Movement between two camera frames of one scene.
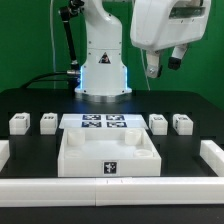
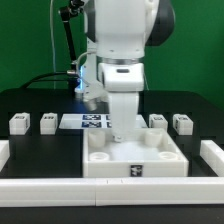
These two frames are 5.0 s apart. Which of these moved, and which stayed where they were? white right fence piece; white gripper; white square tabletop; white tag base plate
Moved: white gripper; white square tabletop
Stayed: white right fence piece; white tag base plate
